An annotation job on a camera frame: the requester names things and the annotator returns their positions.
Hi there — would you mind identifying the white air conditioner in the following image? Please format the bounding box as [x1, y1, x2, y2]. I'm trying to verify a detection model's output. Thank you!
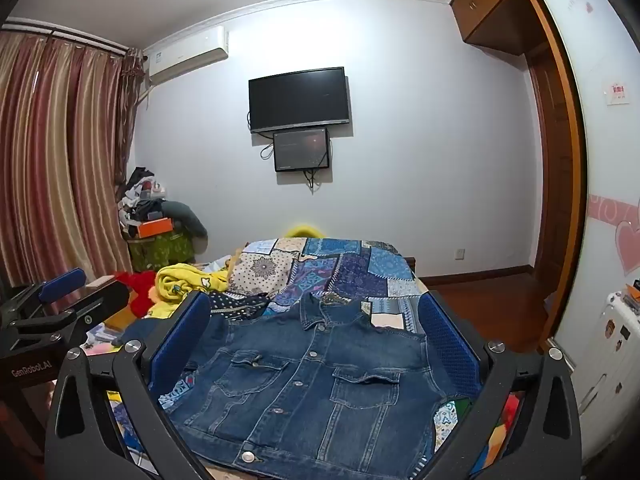
[145, 26, 230, 86]

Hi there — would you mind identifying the red plush cloth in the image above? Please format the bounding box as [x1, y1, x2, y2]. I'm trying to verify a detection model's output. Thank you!
[112, 270, 162, 319]

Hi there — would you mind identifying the orange box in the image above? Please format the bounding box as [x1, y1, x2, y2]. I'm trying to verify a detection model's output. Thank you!
[137, 217, 175, 239]

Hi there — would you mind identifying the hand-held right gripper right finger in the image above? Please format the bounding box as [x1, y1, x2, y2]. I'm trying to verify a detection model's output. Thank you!
[417, 290, 583, 480]

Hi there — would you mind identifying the black wall television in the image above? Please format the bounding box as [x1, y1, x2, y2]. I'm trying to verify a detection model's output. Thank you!
[248, 66, 351, 134]

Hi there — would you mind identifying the yellow printed cloth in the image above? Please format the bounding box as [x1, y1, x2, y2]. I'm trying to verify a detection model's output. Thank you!
[154, 261, 232, 319]

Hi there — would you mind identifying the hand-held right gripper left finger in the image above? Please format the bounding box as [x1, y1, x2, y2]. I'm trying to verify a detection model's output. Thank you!
[44, 291, 213, 480]

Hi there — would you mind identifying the wooden door frame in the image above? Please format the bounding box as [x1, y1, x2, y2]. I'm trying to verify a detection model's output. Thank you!
[519, 0, 589, 357]

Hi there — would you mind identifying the red striped curtain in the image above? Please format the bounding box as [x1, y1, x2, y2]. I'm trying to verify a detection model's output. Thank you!
[0, 29, 147, 288]

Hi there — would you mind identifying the small black wall monitor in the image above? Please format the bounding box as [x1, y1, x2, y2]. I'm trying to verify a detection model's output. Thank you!
[273, 127, 331, 173]

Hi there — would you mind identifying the pile of mixed clothes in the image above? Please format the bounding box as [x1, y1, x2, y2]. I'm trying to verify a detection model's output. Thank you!
[117, 165, 170, 237]

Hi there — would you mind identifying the grey cushion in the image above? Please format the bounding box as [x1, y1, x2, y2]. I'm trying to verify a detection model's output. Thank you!
[160, 200, 209, 239]

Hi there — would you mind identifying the white sliding wardrobe door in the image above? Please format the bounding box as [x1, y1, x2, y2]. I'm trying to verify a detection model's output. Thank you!
[529, 0, 640, 463]

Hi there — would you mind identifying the beige colourful fleece blanket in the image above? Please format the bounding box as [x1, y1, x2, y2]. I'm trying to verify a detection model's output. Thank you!
[432, 392, 525, 477]

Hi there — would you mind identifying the blue denim jacket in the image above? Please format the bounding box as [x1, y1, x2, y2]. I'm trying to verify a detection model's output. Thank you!
[117, 292, 482, 476]

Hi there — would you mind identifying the dark dotted cloth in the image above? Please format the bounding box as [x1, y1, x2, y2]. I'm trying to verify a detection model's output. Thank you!
[207, 290, 272, 319]

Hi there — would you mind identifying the wooden overhead cabinet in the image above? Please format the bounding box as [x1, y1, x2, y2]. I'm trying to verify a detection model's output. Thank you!
[449, 0, 547, 57]

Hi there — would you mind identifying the blue patchwork blanket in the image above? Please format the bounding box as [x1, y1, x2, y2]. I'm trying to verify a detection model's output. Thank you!
[82, 236, 476, 461]

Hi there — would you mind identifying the white small fridge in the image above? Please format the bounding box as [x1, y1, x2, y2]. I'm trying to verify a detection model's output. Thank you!
[575, 280, 640, 467]

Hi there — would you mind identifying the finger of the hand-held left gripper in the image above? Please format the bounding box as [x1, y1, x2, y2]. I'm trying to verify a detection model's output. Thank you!
[10, 266, 87, 311]
[70, 278, 132, 335]

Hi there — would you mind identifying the red label sticker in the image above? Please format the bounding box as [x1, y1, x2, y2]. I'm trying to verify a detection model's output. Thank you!
[604, 81, 630, 106]

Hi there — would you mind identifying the green patterned box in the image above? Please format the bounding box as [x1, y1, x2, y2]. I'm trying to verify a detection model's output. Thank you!
[127, 231, 196, 272]

